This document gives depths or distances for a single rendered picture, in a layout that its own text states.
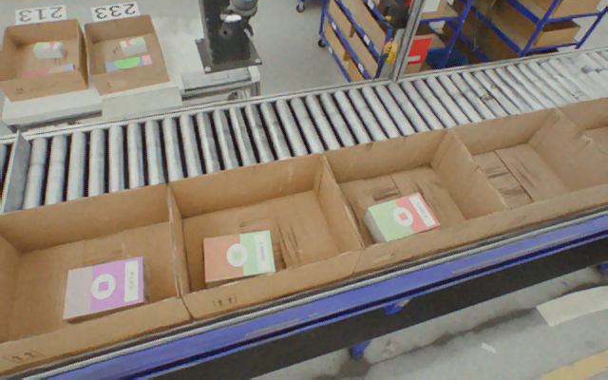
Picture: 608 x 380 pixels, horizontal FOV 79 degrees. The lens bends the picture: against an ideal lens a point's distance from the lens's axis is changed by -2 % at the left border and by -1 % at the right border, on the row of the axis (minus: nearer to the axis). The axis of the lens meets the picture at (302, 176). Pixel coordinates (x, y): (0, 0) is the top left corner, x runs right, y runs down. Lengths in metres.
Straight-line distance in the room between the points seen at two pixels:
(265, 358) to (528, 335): 1.40
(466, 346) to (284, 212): 1.26
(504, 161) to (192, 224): 1.01
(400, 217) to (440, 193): 0.22
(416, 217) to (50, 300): 0.92
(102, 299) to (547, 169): 1.34
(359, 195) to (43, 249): 0.85
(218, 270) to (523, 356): 1.60
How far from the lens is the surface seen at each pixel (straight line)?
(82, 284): 0.98
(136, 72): 1.66
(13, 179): 1.48
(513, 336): 2.16
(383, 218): 1.00
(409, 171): 1.21
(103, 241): 1.10
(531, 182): 1.38
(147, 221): 1.07
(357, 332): 1.23
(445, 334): 2.00
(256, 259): 0.91
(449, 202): 1.19
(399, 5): 1.60
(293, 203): 1.07
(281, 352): 1.19
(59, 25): 2.05
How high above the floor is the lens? 1.78
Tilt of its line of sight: 52 degrees down
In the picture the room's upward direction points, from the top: 6 degrees clockwise
